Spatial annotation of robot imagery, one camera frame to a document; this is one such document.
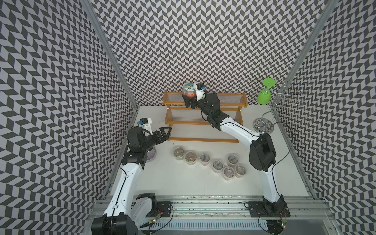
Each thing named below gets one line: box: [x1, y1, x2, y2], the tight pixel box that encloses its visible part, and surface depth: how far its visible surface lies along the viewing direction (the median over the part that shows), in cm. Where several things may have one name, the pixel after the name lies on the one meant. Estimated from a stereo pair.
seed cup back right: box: [227, 154, 239, 167], surface depth 86 cm
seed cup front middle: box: [222, 166, 236, 181], surface depth 82 cm
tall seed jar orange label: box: [183, 82, 197, 98], surface depth 79 cm
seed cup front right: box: [234, 163, 247, 178], surface depth 82 cm
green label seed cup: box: [173, 146, 186, 161], surface depth 89 cm
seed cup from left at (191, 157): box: [185, 150, 197, 165], surface depth 88 cm
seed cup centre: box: [211, 159, 224, 174], surface depth 84 cm
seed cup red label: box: [199, 152, 211, 166], surface depth 86 cm
